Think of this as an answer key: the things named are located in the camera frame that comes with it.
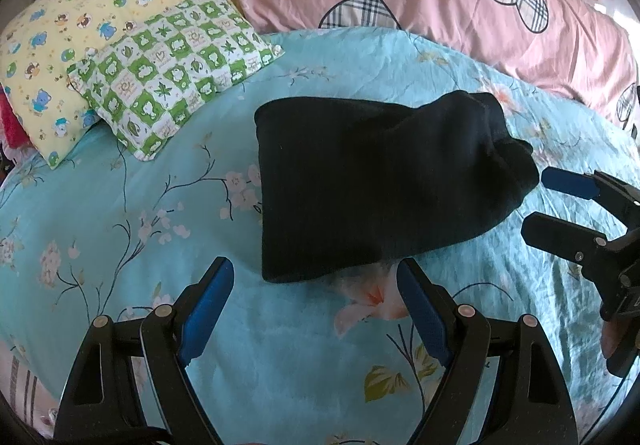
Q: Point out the green checked pillow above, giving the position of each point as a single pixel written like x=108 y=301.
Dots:
x=165 y=75

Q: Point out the black pants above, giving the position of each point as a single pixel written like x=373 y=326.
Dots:
x=375 y=175

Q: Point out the pink striped bedsheet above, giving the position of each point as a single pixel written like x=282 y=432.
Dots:
x=25 y=390

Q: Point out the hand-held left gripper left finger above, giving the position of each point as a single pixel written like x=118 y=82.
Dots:
x=207 y=310

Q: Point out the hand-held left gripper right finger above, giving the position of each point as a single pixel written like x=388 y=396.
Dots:
x=425 y=320

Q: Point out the teal floral blanket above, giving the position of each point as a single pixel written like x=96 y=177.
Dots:
x=300 y=375

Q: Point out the person's right hand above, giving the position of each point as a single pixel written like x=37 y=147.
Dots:
x=612 y=340

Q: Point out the red cloth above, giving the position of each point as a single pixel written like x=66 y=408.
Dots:
x=12 y=125

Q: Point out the yellow cartoon print pillow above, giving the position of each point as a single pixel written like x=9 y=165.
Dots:
x=65 y=15

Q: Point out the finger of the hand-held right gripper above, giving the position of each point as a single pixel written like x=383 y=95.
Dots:
x=555 y=232
x=570 y=182

